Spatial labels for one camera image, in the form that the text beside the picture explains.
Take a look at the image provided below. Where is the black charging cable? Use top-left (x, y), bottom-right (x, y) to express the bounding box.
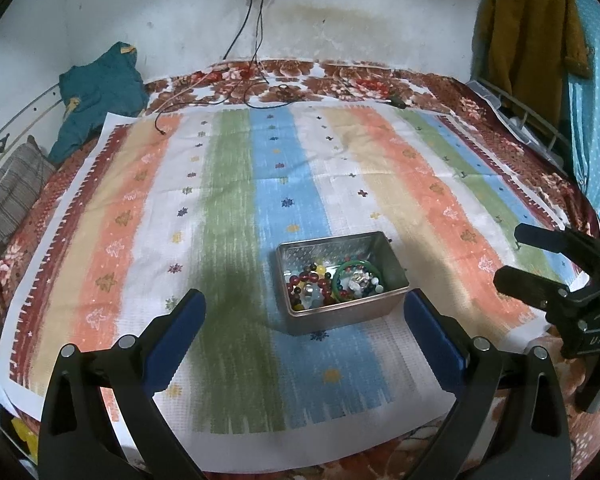
top-left (153, 0), bottom-right (301, 137)

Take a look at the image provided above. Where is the green bangle bracelet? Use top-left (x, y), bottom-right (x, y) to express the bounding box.
top-left (330, 259), bottom-right (382, 302)

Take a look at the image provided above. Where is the teal garment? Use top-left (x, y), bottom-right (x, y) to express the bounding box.
top-left (48, 41), bottom-right (148, 166)

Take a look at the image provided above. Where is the grey plaid pillow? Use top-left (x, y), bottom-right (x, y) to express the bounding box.
top-left (0, 136), bottom-right (56, 250)

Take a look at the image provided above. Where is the silver metal tin box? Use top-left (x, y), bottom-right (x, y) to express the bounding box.
top-left (275, 231), bottom-right (410, 335)

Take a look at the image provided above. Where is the dark red yellow bead bracelet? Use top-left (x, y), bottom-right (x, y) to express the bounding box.
top-left (285, 259), bottom-right (337, 310)

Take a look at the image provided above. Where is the metal bed footboard rail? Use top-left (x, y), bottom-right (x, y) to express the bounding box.
top-left (466, 78), bottom-right (572, 178)

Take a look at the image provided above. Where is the white metal bed headboard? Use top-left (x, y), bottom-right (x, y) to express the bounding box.
top-left (0, 84), bottom-right (65, 169)

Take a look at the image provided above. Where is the mustard brown hanging coat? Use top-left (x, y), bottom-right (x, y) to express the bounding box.
top-left (478, 0), bottom-right (592, 127)

